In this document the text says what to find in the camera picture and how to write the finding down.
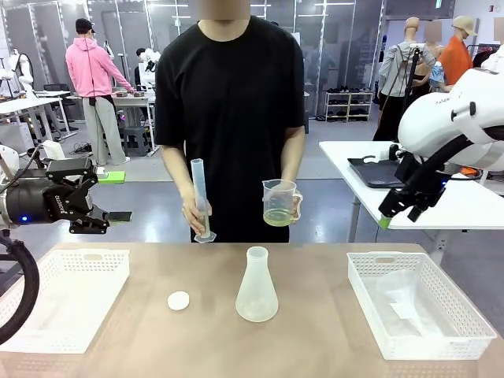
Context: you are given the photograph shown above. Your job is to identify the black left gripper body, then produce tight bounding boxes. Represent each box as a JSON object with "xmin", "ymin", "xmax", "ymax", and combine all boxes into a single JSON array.
[{"xmin": 7, "ymin": 181, "xmax": 87, "ymax": 226}]

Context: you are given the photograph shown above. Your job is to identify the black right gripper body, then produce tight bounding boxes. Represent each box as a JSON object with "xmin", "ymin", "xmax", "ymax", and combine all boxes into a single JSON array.
[{"xmin": 393, "ymin": 152, "xmax": 448, "ymax": 206}]

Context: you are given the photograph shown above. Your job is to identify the translucent plastic funnel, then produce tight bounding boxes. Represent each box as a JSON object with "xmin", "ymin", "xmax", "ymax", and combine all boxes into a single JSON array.
[{"xmin": 376, "ymin": 269, "xmax": 439, "ymax": 336}]

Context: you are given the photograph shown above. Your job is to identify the clear plastic measuring beaker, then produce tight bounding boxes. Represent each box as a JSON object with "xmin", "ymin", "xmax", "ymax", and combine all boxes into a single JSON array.
[{"xmin": 261, "ymin": 179, "xmax": 304, "ymax": 228}]

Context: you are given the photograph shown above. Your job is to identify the translucent plastic graduated cylinder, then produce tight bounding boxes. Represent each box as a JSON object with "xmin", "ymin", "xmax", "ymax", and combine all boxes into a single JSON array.
[{"xmin": 190, "ymin": 157, "xmax": 218, "ymax": 243}]

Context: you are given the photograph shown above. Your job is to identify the round white flask stopper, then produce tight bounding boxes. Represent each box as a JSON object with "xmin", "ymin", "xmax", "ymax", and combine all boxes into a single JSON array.
[{"xmin": 167, "ymin": 290, "xmax": 191, "ymax": 313}]

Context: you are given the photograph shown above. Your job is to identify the translucent plastic conical flask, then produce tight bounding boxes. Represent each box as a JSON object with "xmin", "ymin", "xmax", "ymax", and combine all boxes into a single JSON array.
[{"xmin": 235, "ymin": 246, "xmax": 280, "ymax": 324}]

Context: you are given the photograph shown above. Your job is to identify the person's left forearm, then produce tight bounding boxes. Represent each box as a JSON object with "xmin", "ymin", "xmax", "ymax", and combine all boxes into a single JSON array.
[{"xmin": 280, "ymin": 125, "xmax": 306, "ymax": 195}]

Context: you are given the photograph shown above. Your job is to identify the person's right forearm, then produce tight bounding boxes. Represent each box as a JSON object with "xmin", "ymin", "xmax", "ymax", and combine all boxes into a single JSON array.
[{"xmin": 161, "ymin": 143, "xmax": 198, "ymax": 202}]

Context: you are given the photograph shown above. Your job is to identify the person's left hand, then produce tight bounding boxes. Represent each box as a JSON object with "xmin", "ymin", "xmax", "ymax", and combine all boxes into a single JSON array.
[{"xmin": 288, "ymin": 189, "xmax": 306, "ymax": 227}]

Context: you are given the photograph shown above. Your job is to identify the person's right hand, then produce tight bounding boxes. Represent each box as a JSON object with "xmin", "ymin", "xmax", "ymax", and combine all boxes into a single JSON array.
[{"xmin": 181, "ymin": 192, "xmax": 214, "ymax": 234}]

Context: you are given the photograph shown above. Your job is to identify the black plastic tray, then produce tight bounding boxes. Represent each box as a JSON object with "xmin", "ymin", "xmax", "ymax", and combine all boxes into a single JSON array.
[{"xmin": 347, "ymin": 156, "xmax": 406, "ymax": 189}]

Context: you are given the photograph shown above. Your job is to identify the grey step stool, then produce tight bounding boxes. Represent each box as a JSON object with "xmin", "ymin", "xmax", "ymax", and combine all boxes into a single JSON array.
[{"xmin": 117, "ymin": 124, "xmax": 155, "ymax": 155}]

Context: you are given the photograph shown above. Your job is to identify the white perforated plastic basket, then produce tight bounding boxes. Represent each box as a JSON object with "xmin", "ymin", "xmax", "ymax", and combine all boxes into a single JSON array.
[
  {"xmin": 346, "ymin": 251, "xmax": 498, "ymax": 361},
  {"xmin": 0, "ymin": 248, "xmax": 132, "ymax": 354}
]

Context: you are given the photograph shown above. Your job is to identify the white office desk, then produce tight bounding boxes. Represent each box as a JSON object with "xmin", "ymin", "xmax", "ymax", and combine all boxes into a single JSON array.
[{"xmin": 0, "ymin": 96, "xmax": 66, "ymax": 149}]

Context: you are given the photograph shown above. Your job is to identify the white workbench with boxes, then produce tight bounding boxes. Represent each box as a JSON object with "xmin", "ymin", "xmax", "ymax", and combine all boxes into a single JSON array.
[{"xmin": 66, "ymin": 90, "xmax": 158, "ymax": 154}]

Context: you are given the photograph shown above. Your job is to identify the person in pink hoodie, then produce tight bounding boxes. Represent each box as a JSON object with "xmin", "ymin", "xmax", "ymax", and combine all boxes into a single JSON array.
[{"xmin": 65, "ymin": 17, "xmax": 134, "ymax": 166}]

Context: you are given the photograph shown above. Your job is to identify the white shoe rack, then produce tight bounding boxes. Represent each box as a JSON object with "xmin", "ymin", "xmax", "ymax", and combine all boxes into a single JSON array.
[{"xmin": 324, "ymin": 88, "xmax": 375, "ymax": 123}]

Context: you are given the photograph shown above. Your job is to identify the figure in blue floral dress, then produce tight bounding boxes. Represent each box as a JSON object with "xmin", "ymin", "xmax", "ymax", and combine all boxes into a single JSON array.
[{"xmin": 423, "ymin": 19, "xmax": 448, "ymax": 90}]

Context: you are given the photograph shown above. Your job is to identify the white humanoid robot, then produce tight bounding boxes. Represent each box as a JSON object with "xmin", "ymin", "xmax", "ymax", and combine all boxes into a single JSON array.
[{"xmin": 7, "ymin": 49, "xmax": 37, "ymax": 99}]

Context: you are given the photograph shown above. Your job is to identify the mannequin in grey jacket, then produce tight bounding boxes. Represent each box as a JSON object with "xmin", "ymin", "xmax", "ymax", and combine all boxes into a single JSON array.
[{"xmin": 372, "ymin": 17, "xmax": 436, "ymax": 143}]

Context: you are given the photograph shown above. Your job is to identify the mannequin in orange with cap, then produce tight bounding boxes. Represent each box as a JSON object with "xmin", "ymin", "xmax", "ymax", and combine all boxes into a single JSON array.
[{"xmin": 436, "ymin": 15, "xmax": 480, "ymax": 86}]

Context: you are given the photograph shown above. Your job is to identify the person in black T-shirt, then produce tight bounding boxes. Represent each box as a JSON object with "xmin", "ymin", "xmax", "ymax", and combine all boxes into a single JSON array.
[{"xmin": 154, "ymin": 0, "xmax": 306, "ymax": 243}]

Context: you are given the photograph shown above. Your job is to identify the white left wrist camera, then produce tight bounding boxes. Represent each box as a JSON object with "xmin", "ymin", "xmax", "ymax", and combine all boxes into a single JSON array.
[{"xmin": 40, "ymin": 140, "xmax": 65, "ymax": 160}]

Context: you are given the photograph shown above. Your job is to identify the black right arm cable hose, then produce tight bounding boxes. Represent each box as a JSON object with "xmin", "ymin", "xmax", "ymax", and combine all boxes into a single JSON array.
[{"xmin": 401, "ymin": 132, "xmax": 480, "ymax": 194}]

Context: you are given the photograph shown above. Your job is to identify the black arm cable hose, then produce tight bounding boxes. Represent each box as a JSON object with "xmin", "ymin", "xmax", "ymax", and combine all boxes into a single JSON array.
[
  {"xmin": 0, "ymin": 230, "xmax": 41, "ymax": 347},
  {"xmin": 401, "ymin": 132, "xmax": 480, "ymax": 194}
]

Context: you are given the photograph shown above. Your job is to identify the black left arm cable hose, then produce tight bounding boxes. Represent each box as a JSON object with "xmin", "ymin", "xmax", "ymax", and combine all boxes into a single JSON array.
[{"xmin": 0, "ymin": 230, "xmax": 41, "ymax": 347}]

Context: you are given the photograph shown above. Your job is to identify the black camera tripod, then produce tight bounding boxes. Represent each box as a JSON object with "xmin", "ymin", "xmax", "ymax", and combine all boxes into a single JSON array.
[{"xmin": 393, "ymin": 46, "xmax": 422, "ymax": 143}]

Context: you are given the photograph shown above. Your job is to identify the white robot with black hose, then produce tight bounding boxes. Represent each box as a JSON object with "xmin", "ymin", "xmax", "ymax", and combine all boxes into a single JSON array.
[{"xmin": 135, "ymin": 46, "xmax": 161, "ymax": 86}]

